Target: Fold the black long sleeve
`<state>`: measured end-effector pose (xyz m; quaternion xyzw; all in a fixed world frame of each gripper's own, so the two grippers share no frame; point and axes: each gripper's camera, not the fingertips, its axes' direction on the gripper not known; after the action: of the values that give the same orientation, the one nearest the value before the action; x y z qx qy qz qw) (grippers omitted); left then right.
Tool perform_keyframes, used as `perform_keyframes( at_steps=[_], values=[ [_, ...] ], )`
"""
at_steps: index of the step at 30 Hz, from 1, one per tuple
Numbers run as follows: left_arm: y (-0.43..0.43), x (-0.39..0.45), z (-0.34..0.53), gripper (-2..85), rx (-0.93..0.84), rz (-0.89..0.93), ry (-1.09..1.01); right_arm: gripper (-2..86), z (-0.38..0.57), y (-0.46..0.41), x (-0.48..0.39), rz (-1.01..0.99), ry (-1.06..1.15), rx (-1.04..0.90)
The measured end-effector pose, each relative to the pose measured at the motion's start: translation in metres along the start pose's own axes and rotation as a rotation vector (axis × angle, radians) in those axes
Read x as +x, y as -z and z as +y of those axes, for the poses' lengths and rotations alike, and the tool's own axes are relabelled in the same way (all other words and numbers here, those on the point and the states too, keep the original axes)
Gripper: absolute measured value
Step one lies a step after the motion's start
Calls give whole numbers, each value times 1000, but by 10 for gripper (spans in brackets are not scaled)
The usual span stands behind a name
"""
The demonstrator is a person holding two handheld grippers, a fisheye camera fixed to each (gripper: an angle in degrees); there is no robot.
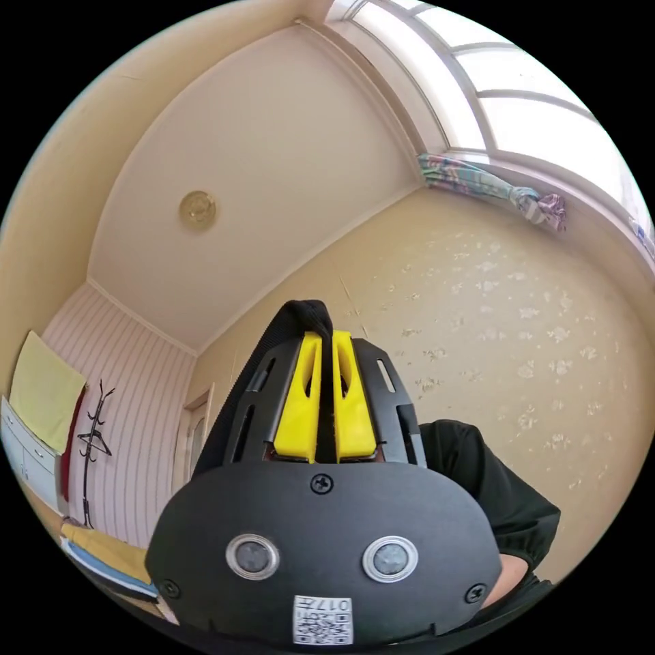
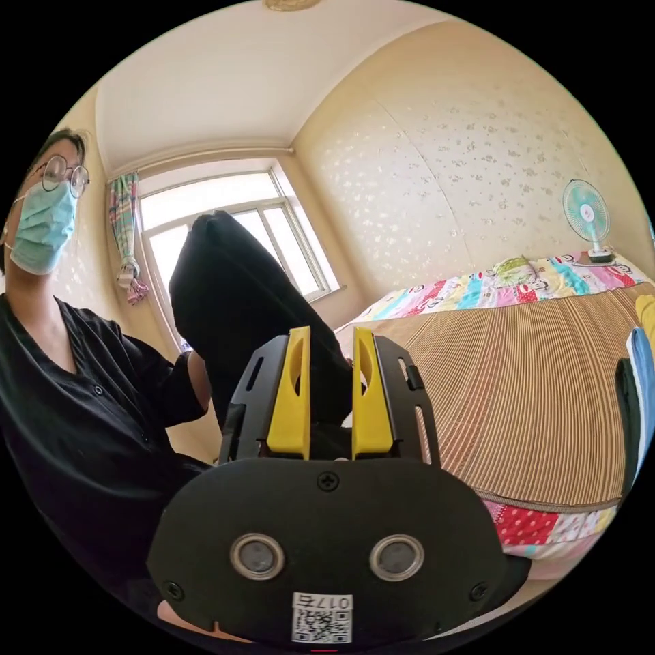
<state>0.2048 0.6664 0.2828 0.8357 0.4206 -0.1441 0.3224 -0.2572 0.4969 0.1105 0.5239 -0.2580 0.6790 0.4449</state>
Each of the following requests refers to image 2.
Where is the green and white pillow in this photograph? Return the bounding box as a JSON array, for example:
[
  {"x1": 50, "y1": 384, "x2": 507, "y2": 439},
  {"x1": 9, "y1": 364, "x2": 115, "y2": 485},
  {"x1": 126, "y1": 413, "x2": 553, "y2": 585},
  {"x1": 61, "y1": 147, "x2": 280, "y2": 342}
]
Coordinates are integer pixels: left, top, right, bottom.
[{"x1": 491, "y1": 255, "x2": 539, "y2": 284}]

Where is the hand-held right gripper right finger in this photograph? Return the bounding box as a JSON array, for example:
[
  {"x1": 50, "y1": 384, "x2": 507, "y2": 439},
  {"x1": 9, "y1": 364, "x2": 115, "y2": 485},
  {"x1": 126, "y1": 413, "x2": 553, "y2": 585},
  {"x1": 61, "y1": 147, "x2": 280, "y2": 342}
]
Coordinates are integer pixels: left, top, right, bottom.
[{"x1": 351, "y1": 327, "x2": 395, "y2": 461}]

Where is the black long sleeve shirt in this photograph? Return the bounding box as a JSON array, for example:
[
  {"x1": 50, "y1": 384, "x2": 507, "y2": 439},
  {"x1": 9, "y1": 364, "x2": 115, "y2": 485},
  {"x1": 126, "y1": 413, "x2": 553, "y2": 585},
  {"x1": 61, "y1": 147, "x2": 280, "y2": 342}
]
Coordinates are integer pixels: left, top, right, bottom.
[{"x1": 168, "y1": 209, "x2": 355, "y2": 454}]

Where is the pile of clothes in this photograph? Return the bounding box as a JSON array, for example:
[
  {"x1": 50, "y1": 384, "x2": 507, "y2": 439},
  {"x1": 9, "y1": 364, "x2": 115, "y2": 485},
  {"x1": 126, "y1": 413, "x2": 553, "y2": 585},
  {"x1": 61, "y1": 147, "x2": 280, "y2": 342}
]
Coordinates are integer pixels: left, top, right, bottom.
[{"x1": 613, "y1": 293, "x2": 655, "y2": 501}]

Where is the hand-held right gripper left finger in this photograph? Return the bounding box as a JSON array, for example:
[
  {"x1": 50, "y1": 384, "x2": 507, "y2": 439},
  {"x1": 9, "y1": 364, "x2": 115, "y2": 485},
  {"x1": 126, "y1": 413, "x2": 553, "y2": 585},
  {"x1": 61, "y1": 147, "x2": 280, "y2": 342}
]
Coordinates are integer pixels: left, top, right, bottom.
[{"x1": 266, "y1": 325, "x2": 312, "y2": 460}]

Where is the colourful checked curtain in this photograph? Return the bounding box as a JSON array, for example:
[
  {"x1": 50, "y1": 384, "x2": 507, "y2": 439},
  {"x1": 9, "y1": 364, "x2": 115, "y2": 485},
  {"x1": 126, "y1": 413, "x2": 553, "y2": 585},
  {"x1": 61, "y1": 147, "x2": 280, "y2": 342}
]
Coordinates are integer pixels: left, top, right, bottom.
[{"x1": 108, "y1": 172, "x2": 151, "y2": 306}]

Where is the white and teal fan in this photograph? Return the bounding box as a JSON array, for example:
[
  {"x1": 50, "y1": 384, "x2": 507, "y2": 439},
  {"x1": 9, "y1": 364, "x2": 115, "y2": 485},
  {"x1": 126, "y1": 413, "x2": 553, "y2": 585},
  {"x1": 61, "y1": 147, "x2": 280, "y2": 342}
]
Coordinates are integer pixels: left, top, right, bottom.
[{"x1": 561, "y1": 178, "x2": 616, "y2": 265}]

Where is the bed with woven mat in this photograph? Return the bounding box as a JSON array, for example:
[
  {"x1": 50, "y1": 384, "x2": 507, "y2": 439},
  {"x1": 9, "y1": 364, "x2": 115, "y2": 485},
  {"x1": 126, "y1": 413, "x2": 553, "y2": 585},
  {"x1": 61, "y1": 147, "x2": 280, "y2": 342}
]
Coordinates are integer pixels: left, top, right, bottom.
[{"x1": 333, "y1": 249, "x2": 655, "y2": 582}]

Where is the window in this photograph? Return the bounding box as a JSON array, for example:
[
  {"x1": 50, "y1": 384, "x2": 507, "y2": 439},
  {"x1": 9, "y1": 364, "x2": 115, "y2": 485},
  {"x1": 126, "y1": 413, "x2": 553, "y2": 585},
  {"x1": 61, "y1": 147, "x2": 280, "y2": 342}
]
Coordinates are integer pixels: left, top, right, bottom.
[{"x1": 134, "y1": 164, "x2": 343, "y2": 351}]

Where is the person's body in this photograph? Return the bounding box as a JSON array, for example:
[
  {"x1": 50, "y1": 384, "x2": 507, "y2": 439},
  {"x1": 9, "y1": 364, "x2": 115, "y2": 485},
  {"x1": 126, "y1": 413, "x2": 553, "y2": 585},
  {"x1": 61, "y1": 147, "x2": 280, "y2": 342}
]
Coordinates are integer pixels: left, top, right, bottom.
[{"x1": 0, "y1": 128, "x2": 229, "y2": 617}]

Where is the person's right hand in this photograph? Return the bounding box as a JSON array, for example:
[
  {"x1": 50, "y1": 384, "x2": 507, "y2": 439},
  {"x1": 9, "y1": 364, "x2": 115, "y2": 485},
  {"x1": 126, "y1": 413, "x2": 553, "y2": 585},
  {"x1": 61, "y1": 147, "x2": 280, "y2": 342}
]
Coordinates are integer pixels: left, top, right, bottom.
[{"x1": 155, "y1": 600, "x2": 218, "y2": 639}]

